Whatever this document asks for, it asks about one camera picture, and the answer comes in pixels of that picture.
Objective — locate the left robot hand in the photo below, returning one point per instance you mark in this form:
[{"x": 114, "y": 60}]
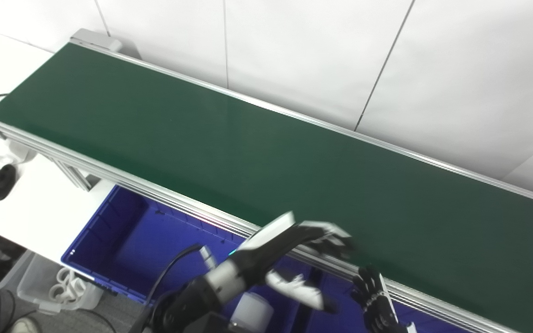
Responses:
[{"x": 275, "y": 245}]

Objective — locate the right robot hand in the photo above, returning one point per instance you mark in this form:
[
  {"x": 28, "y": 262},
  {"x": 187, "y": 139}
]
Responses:
[{"x": 377, "y": 300}]

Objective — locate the white cylindrical part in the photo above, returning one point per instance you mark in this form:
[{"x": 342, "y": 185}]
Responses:
[{"x": 250, "y": 313}]

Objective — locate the green conveyor belt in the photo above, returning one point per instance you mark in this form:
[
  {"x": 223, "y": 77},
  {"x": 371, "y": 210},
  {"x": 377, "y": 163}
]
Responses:
[
  {"x": 123, "y": 178},
  {"x": 201, "y": 138}
]

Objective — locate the white plastic part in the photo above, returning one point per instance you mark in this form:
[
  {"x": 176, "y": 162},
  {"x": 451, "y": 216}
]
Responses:
[{"x": 16, "y": 151}]

